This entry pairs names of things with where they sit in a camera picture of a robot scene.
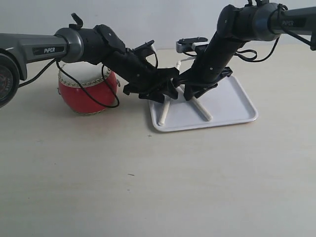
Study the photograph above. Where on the white rectangular tray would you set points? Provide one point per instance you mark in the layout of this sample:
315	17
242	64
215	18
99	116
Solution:
228	104

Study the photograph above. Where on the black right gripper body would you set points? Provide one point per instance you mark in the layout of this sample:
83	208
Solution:
210	61

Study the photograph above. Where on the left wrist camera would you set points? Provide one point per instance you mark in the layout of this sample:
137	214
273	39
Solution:
145	50

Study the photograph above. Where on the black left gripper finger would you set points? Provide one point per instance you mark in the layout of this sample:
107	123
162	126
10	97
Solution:
170	90
154	95

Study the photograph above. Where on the white drumstick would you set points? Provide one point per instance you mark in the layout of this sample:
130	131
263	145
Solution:
199	108
164	112

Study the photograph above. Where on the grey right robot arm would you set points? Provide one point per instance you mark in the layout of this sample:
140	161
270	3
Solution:
236	26

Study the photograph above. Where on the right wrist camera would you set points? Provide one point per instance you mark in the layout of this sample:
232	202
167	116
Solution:
189	44

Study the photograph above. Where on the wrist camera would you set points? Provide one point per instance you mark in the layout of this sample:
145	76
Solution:
145	50
189	44

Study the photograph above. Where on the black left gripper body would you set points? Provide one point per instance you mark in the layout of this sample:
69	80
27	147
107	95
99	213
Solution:
141	76

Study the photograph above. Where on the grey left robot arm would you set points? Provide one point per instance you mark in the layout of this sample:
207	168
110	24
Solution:
75	44

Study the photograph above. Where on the small red drum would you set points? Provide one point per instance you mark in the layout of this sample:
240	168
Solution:
87	89

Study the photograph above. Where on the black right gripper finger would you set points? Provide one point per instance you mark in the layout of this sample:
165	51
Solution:
201	91
189	92

